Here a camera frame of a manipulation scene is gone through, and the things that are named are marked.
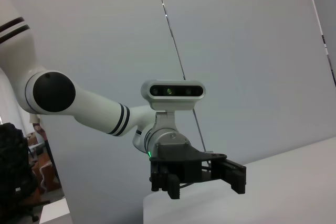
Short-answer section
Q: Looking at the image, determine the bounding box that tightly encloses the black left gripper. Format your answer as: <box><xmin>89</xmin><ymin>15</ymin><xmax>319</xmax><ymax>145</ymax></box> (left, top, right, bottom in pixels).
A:
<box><xmin>149</xmin><ymin>142</ymin><xmax>247</xmax><ymax>200</ymax></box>

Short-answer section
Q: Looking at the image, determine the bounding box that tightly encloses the black office chair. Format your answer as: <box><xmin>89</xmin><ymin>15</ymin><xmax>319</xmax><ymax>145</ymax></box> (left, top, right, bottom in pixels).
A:
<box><xmin>0</xmin><ymin>122</ymin><xmax>50</xmax><ymax>223</ymax></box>

